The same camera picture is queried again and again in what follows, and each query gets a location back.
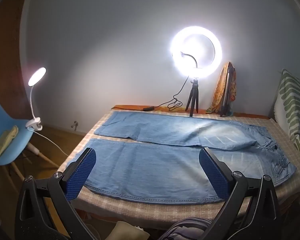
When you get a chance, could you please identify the green striped pillow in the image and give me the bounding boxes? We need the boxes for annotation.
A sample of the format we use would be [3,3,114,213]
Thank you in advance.
[274,69,300,165]

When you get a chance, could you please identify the folded black stand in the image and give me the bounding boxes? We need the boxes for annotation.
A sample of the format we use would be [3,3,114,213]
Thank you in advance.
[220,65,234,117]

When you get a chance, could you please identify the beige cloth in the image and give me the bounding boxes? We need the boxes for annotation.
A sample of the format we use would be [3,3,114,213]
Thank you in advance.
[107,220,150,240]

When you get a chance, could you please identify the black ring light cable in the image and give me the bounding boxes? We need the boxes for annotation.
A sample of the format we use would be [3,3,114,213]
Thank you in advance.
[112,79,190,112]

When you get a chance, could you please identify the brown wooden door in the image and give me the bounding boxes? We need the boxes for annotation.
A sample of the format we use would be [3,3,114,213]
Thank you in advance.
[0,0,29,113]

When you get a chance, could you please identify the beige checkered blanket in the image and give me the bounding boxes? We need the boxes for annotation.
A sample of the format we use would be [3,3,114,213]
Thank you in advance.
[57,109,300,227]

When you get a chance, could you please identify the yellow-green cloth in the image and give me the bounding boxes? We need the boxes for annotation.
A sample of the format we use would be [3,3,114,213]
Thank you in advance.
[0,125,19,159]

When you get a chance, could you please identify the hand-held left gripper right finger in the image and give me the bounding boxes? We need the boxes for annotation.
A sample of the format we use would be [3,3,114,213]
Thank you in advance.
[198,147,282,240]

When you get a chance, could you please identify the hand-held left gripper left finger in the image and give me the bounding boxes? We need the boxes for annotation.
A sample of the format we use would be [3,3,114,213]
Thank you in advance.
[15,147,98,240]

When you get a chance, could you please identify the grey backpack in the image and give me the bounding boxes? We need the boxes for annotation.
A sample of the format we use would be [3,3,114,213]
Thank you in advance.
[157,217,215,240]

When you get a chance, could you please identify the white ring light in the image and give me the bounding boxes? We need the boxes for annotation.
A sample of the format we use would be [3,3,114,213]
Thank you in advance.
[169,26,223,77]

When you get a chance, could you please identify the orange patterned cloth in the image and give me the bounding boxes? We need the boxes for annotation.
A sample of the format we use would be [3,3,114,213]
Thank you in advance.
[206,61,238,117]

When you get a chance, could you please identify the blue denim pants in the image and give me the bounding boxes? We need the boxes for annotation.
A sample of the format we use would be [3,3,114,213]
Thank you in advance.
[84,111,297,204]

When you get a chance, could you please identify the white lamp cable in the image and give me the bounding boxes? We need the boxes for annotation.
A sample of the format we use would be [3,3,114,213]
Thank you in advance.
[36,130,77,157]

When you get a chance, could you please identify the white clip lamp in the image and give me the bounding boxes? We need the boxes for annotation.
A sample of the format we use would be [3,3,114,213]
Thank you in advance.
[25,67,47,132]

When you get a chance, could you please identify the black gooseneck phone holder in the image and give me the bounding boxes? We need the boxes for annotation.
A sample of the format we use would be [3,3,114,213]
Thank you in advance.
[180,52,199,69]

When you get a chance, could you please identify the blue plastic chair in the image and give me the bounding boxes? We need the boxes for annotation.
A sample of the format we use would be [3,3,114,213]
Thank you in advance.
[0,91,59,188]

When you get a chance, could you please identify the orange bed sheet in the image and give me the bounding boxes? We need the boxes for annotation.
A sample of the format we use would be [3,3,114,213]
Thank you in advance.
[112,104,275,120]

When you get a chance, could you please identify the black mini tripod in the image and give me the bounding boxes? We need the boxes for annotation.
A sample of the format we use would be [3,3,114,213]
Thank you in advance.
[185,77,200,117]

